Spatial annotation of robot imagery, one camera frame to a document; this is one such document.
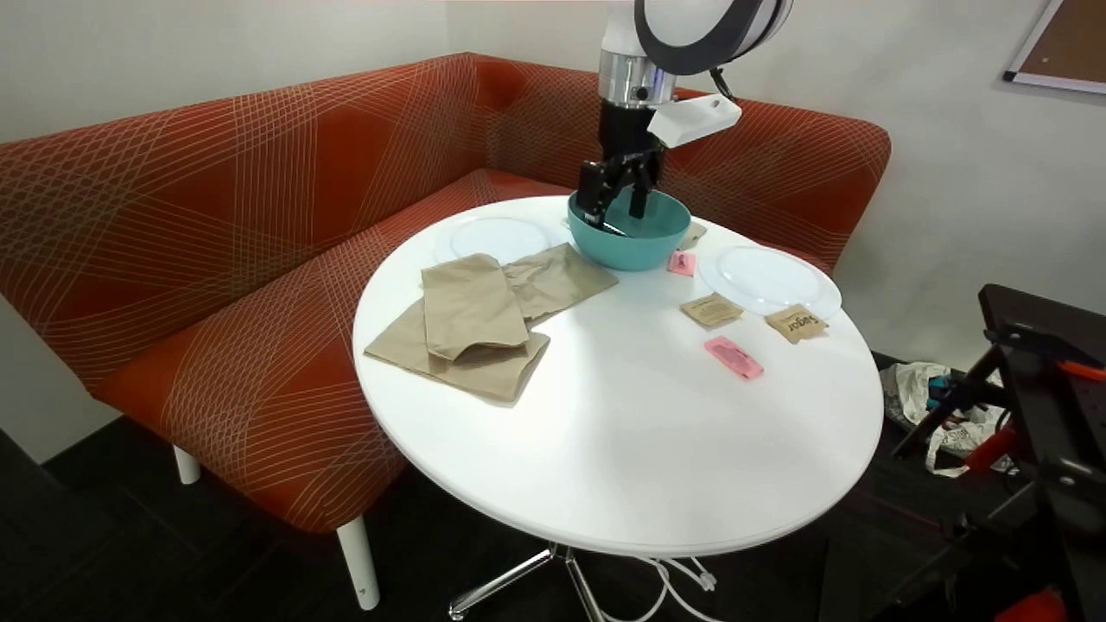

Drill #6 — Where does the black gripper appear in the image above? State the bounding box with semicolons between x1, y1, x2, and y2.
574;102;671;226

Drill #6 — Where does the teal blue bowl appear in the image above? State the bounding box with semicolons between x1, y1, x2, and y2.
565;182;696;278

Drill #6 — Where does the crumpled brown napkin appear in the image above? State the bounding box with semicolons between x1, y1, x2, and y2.
503;243;623;325

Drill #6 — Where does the small clear plastic plate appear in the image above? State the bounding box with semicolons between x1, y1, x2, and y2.
444;211;561;271

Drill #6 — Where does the large clear plastic plate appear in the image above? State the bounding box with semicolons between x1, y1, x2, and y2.
699;243;848;325

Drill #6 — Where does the folded brown napkin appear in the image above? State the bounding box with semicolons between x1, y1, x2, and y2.
420;251;535;365

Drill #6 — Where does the large pink packet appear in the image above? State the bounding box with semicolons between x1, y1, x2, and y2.
702;332;768;386

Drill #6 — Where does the printed brown paper packet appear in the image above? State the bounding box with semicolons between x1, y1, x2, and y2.
760;301;832;351

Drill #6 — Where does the large flat brown napkin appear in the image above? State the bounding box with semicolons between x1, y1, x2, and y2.
359;296;552;410

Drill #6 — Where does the white bag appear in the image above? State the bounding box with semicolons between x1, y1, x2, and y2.
878;356;984;483

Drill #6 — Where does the chrome table base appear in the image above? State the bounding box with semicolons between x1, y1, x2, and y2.
444;544;722;622

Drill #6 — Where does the orange patterned corner sofa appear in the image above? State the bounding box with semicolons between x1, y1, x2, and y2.
0;49;896;541

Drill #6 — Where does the long white sofa leg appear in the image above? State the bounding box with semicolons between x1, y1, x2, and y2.
331;514;384;615

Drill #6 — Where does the framed cork board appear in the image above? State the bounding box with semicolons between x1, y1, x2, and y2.
998;0;1106;102

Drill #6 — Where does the black and red stand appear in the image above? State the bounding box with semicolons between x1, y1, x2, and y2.
883;281;1106;622

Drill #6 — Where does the short white sofa leg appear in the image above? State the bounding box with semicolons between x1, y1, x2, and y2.
171;442;204;490

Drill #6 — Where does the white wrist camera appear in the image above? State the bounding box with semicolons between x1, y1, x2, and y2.
642;89;747;154

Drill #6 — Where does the white cable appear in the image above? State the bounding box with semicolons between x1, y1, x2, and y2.
617;553;722;622

